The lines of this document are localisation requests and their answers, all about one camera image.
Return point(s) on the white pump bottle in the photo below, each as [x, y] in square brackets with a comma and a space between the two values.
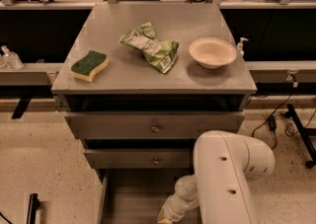
[240, 45]

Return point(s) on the grey middle drawer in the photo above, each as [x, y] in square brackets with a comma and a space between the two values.
[162, 158]

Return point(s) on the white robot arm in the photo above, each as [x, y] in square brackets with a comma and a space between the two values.
[224, 164]

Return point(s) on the green yellow sponge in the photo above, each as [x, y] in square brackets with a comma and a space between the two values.
[90, 65]

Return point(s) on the grey bottom drawer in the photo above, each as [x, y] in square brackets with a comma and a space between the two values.
[135, 196]

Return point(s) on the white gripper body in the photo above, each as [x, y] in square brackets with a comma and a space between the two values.
[172, 206]

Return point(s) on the grey drawer cabinet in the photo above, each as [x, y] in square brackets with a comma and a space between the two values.
[130, 84]

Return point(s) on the grey drawer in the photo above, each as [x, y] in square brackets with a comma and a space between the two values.
[135, 196]
[162, 158]
[150, 125]

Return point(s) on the black stand leg right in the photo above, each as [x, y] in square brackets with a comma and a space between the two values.
[305, 134]

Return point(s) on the grey top drawer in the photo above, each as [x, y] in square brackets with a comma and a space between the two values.
[150, 125]

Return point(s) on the black stand foot left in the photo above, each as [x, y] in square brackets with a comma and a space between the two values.
[34, 204]

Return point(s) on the green crumpled chip bag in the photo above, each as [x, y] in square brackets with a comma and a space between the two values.
[161, 54]

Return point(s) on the clear sanitizer bottle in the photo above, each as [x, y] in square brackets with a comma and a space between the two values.
[11, 58]

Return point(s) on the white bowl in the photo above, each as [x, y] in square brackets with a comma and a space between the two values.
[212, 53]

